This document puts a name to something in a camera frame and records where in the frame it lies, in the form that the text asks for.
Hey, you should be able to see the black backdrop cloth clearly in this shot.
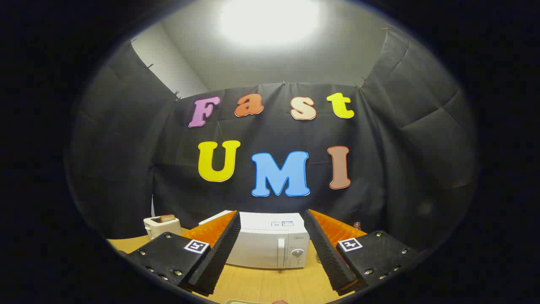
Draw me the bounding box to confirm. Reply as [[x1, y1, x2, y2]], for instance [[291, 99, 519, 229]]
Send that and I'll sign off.
[[63, 25, 479, 254]]

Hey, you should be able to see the white microwave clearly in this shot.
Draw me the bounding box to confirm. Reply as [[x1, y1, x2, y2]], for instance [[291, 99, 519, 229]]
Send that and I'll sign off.
[[198, 210, 311, 270]]

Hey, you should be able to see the ceiling light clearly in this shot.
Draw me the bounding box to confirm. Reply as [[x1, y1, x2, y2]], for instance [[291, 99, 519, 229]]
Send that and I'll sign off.
[[219, 0, 321, 45]]

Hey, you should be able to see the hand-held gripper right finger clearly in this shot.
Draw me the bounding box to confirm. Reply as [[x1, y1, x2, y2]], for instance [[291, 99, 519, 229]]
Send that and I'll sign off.
[[303, 209, 420, 296]]

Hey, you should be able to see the white toaster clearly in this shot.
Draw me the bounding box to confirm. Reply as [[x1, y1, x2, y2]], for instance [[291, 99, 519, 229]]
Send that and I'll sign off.
[[143, 214, 182, 240]]

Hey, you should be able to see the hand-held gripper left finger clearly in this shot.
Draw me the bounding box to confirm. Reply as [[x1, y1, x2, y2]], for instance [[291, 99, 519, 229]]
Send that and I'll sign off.
[[126, 210, 242, 296]]

